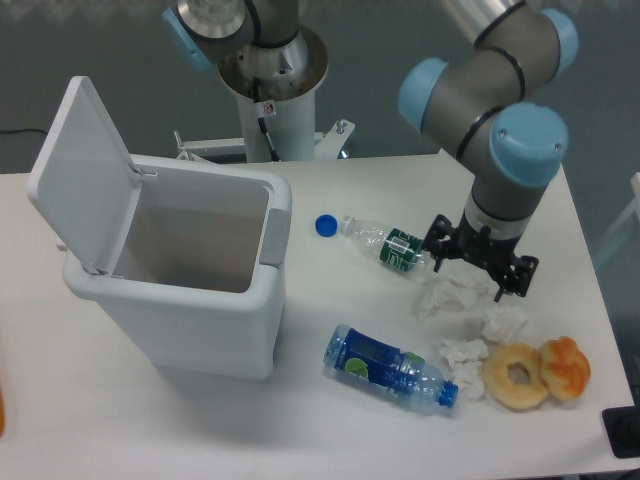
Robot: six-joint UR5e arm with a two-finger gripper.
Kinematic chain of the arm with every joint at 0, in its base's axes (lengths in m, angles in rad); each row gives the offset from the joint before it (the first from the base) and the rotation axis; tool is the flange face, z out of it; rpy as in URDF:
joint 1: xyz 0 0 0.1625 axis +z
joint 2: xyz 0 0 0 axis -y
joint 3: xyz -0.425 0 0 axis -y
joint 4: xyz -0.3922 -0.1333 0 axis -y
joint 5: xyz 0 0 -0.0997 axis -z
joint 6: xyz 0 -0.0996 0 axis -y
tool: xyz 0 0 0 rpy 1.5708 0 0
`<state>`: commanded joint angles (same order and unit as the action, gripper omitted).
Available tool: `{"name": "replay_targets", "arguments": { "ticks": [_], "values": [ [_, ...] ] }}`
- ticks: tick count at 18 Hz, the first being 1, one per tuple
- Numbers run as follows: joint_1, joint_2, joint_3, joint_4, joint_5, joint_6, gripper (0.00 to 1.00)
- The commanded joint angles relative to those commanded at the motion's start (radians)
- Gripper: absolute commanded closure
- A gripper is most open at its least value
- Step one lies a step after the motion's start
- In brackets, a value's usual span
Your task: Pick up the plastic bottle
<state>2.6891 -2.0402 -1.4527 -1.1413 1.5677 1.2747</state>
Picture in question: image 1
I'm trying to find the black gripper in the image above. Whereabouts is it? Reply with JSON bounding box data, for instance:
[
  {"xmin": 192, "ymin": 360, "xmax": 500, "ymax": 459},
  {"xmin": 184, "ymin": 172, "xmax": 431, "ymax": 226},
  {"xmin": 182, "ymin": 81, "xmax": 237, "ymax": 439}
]
[{"xmin": 421, "ymin": 214, "xmax": 539, "ymax": 302}]

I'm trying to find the blue label plastic bottle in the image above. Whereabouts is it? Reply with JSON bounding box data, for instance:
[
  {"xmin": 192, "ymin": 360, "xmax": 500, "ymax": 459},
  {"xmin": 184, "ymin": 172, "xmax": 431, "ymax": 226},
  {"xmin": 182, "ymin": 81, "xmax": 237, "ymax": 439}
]
[{"xmin": 323, "ymin": 324, "xmax": 459, "ymax": 414}]

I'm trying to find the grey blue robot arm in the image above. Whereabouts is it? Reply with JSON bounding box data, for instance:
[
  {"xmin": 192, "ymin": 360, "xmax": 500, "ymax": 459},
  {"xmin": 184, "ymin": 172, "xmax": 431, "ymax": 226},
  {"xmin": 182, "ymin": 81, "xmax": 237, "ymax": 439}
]
[{"xmin": 163, "ymin": 1, "xmax": 579, "ymax": 296}]

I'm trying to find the clear green label bottle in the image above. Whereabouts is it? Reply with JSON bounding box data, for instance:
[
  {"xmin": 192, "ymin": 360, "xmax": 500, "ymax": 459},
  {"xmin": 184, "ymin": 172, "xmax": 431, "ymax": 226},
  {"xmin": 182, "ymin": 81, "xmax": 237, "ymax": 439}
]
[{"xmin": 338, "ymin": 216, "xmax": 433, "ymax": 284}]

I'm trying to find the blue bottle cap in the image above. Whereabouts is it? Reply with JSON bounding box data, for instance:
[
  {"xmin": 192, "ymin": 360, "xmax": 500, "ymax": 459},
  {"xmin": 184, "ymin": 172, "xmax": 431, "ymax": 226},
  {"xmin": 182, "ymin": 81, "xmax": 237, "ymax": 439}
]
[{"xmin": 314, "ymin": 214, "xmax": 338, "ymax": 238}]

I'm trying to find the crumpled white tissue upper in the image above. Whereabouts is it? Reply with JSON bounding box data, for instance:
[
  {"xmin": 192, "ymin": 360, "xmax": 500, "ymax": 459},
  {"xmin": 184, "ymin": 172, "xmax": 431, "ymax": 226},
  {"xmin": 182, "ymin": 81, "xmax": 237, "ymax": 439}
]
[{"xmin": 416, "ymin": 262, "xmax": 496, "ymax": 323}]

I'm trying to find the crumpled white tissue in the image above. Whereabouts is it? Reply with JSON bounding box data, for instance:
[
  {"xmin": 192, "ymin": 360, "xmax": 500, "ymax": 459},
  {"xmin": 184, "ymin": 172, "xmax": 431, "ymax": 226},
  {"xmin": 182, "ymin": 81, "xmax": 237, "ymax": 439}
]
[
  {"xmin": 440, "ymin": 339, "xmax": 489, "ymax": 402},
  {"xmin": 416, "ymin": 262, "xmax": 496, "ymax": 323},
  {"xmin": 481, "ymin": 305, "xmax": 527, "ymax": 344}
]

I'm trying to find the crumpled white tissue middle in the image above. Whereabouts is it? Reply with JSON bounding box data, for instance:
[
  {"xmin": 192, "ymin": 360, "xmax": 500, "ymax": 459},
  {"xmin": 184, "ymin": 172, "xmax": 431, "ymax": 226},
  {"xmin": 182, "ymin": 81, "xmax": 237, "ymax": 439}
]
[{"xmin": 481, "ymin": 305, "xmax": 527, "ymax": 344}]

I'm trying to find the crumpled white tissue lower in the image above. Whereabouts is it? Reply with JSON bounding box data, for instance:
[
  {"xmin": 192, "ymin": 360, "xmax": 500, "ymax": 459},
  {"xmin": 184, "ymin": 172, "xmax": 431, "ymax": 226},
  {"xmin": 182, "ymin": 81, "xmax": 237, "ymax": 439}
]
[{"xmin": 440, "ymin": 339, "xmax": 489, "ymax": 402}]

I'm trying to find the orange glazed pastry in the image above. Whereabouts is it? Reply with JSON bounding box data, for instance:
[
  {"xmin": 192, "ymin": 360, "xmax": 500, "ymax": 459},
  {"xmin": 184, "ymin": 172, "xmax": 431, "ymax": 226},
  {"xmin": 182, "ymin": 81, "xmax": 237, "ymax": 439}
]
[{"xmin": 539, "ymin": 336, "xmax": 591, "ymax": 401}]

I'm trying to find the black device at edge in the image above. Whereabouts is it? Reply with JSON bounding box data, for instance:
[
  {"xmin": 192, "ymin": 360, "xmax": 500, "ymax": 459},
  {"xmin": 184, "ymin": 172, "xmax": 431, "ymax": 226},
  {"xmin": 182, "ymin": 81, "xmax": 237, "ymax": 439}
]
[{"xmin": 601, "ymin": 406, "xmax": 639, "ymax": 459}]

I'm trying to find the white trash bin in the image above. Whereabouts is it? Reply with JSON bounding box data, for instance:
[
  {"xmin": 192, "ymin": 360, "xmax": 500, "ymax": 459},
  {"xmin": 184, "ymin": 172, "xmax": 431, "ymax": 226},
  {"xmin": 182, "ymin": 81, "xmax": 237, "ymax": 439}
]
[{"xmin": 63, "ymin": 155, "xmax": 292, "ymax": 379}]

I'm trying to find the white trash bin lid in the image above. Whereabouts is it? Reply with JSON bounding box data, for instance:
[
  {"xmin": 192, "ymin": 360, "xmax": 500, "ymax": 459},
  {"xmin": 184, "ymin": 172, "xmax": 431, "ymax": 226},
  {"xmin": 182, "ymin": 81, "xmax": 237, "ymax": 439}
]
[{"xmin": 27, "ymin": 76, "xmax": 157, "ymax": 275}]

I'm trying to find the orange object at left edge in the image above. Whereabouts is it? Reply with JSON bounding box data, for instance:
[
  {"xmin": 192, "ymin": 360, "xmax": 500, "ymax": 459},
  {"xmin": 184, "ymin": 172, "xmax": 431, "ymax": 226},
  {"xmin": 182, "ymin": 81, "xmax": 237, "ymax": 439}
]
[{"xmin": 0, "ymin": 387, "xmax": 6, "ymax": 437}]

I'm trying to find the plain ring donut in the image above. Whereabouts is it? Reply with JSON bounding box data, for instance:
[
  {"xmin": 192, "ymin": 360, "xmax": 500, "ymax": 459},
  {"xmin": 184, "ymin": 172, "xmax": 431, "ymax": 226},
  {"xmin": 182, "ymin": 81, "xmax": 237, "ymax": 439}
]
[{"xmin": 483, "ymin": 343, "xmax": 549, "ymax": 410}]

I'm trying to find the white frame at right edge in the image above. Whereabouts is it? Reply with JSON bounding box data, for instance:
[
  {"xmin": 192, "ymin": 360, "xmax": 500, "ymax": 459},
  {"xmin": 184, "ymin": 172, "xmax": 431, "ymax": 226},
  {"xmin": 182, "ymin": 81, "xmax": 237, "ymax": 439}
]
[{"xmin": 592, "ymin": 172, "xmax": 639, "ymax": 271}]

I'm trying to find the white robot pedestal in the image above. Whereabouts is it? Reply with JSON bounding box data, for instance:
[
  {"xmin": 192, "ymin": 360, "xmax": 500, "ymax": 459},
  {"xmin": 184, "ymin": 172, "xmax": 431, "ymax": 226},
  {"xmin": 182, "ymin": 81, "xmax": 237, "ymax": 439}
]
[{"xmin": 175, "ymin": 26, "xmax": 355, "ymax": 163}]

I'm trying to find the black cable on pedestal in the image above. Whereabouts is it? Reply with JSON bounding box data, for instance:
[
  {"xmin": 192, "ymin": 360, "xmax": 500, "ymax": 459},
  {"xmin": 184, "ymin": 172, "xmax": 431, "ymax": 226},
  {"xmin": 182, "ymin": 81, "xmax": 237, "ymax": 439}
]
[{"xmin": 252, "ymin": 77, "xmax": 281, "ymax": 164}]

